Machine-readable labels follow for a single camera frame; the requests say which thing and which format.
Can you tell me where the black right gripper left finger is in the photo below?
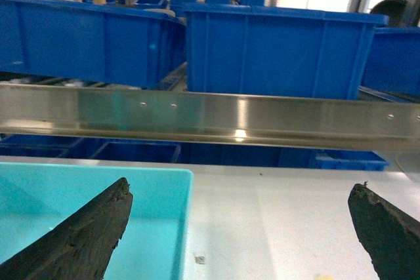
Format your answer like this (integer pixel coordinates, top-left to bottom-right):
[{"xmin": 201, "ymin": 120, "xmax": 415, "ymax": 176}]
[{"xmin": 1, "ymin": 178, "xmax": 133, "ymax": 279}]

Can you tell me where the blue bin on left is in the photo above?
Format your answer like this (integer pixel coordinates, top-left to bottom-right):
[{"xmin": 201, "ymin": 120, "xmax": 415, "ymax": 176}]
[{"xmin": 1, "ymin": 0, "xmax": 186, "ymax": 89}]

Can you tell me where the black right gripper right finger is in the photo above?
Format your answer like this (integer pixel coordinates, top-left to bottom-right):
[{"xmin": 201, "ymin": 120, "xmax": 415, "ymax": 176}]
[{"xmin": 348, "ymin": 184, "xmax": 419, "ymax": 279}]

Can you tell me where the teal plastic bin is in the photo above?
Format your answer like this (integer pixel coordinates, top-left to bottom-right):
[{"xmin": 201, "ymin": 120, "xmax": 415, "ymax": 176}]
[{"xmin": 1, "ymin": 163, "xmax": 194, "ymax": 279}]

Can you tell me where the blue bin in centre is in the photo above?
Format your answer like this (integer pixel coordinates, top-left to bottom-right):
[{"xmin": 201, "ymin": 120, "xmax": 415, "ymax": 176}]
[{"xmin": 184, "ymin": 3, "xmax": 389, "ymax": 100}]

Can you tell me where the blue bin on right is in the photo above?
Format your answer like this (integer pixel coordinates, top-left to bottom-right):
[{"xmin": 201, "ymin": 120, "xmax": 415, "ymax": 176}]
[{"xmin": 361, "ymin": 27, "xmax": 419, "ymax": 96}]

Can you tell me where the stainless steel shelf rail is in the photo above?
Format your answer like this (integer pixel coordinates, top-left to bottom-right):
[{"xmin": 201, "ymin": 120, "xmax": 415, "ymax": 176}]
[{"xmin": 1, "ymin": 84, "xmax": 419, "ymax": 151}]

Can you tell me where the blue bin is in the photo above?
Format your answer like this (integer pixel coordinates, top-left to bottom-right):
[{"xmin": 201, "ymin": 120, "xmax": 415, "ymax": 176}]
[
  {"xmin": 184, "ymin": 3, "xmax": 389, "ymax": 100},
  {"xmin": 361, "ymin": 27, "xmax": 419, "ymax": 96},
  {"xmin": 1, "ymin": 0, "xmax": 186, "ymax": 89}
]

